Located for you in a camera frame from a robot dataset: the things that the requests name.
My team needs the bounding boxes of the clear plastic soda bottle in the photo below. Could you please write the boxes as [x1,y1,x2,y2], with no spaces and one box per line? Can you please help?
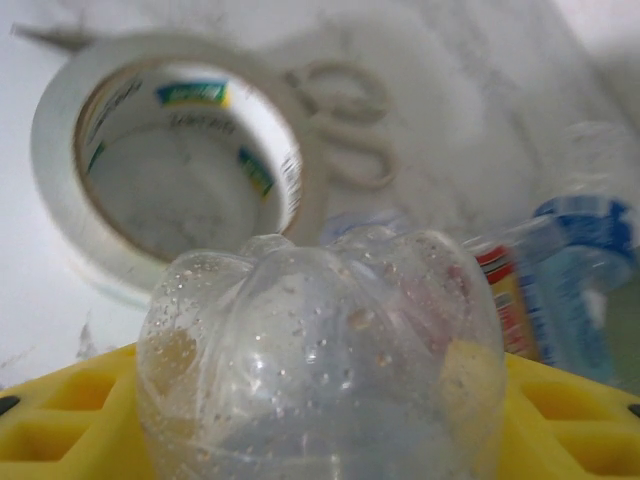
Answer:
[135,227,509,480]

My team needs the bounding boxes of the red yellow labelled container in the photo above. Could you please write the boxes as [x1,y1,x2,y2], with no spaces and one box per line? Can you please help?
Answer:
[472,243,545,362]

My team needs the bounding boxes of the crushed bottle blue white label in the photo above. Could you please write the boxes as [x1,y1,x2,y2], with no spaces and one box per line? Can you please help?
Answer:
[509,119,640,391]

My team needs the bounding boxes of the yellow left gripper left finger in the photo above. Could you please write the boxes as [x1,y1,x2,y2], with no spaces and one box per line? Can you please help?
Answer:
[0,342,156,480]

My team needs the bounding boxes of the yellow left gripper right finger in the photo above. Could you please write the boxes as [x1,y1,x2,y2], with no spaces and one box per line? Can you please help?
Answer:
[499,352,640,480]

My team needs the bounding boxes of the white tape roll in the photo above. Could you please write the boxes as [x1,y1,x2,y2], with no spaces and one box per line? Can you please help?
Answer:
[28,32,331,309]

